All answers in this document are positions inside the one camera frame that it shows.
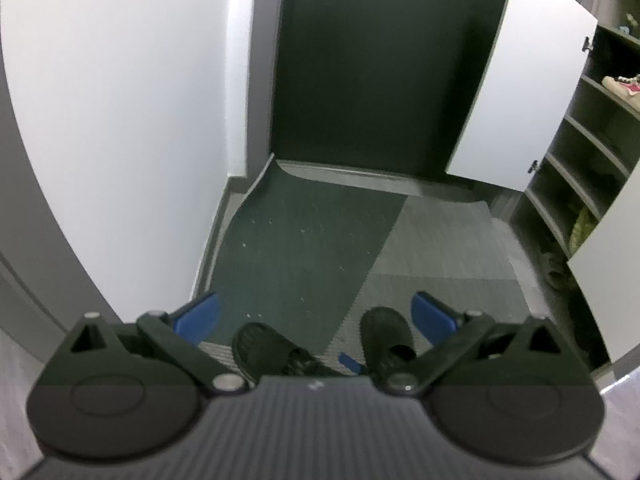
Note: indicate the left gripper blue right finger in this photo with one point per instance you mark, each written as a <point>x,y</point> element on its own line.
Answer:
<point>434,320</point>

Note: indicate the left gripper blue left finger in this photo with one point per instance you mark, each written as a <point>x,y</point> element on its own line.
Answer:
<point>195,321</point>

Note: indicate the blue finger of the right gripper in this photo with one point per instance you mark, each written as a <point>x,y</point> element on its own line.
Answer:
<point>351,364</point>

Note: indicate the black slide sandal front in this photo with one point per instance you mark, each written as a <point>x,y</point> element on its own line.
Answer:
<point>386,341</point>

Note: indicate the black slide sandal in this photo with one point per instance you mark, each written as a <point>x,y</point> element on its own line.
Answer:
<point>386,341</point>
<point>259,350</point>

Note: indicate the black slide sandal back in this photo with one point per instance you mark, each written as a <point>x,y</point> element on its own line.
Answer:
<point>259,350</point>

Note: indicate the grey striped floor mat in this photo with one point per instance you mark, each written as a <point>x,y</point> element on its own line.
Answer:
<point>454,251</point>

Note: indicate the dark green floor mat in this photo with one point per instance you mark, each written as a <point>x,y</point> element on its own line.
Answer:
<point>296,254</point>

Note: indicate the dark shoe under cabinet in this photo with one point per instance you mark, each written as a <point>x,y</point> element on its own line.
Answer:
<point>553,270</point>

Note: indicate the right white cabinet door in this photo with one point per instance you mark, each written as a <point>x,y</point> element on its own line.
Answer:
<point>607,271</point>

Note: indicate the white cabinet door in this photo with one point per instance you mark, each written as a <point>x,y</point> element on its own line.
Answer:
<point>535,63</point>
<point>607,271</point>

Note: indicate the yellow-green shoe on shelf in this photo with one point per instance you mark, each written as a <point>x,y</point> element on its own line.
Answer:
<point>583,227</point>

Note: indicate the grey shoe cabinet shelves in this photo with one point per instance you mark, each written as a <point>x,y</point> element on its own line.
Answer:
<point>591,155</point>

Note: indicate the dark entrance door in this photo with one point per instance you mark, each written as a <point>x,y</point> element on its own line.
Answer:
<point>379,84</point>

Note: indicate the pink white sneaker on shelf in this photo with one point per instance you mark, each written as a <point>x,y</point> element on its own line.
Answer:
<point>627,89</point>

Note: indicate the left white cabinet door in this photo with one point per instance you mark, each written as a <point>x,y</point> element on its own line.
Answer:
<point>535,63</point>

